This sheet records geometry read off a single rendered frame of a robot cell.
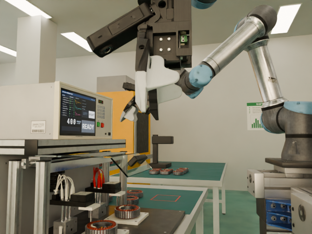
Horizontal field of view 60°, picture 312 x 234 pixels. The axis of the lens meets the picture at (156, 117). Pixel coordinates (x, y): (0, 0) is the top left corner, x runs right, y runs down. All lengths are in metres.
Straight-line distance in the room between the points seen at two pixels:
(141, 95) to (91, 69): 7.02
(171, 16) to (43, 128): 0.71
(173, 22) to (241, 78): 5.96
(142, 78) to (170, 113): 6.04
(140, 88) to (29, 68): 4.97
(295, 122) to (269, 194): 0.28
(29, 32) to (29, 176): 4.56
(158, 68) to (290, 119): 0.83
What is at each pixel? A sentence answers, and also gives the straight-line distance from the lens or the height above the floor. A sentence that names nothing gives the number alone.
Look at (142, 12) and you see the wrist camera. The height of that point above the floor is 1.31.
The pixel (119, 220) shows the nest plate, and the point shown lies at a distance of 1.20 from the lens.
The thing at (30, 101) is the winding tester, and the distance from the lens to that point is 1.08.
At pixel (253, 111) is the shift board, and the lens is 6.25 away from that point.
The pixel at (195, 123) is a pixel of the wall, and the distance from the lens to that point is 6.27.
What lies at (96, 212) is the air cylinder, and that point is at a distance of 1.28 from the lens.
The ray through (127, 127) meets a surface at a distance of 4.70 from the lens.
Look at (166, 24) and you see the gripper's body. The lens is 0.42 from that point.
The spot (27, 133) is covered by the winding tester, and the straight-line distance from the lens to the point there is 1.08.
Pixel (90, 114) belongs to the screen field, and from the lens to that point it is 1.18.
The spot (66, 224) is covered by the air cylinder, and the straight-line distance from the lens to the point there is 1.07.
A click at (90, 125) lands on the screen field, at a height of 1.17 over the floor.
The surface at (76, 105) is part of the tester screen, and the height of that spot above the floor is 1.25.
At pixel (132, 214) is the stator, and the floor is 0.80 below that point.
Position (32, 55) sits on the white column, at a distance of 5.32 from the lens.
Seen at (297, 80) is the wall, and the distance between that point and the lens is 6.46.
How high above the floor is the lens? 1.12
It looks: 5 degrees up
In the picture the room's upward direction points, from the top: straight up
